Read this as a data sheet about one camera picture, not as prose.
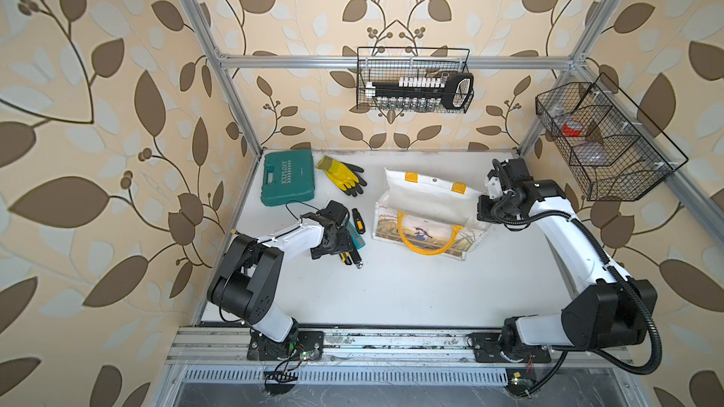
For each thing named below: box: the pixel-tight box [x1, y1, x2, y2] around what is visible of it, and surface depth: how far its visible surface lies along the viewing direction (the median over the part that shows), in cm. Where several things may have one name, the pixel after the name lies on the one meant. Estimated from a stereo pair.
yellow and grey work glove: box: [316, 155, 368, 197], surface depth 113 cm
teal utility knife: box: [344, 217, 366, 250], surface depth 96 cm
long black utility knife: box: [349, 248, 363, 270], surface depth 93 cm
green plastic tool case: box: [260, 148, 315, 207], surface depth 107 cm
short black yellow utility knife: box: [351, 207, 366, 235], surface depth 101 cm
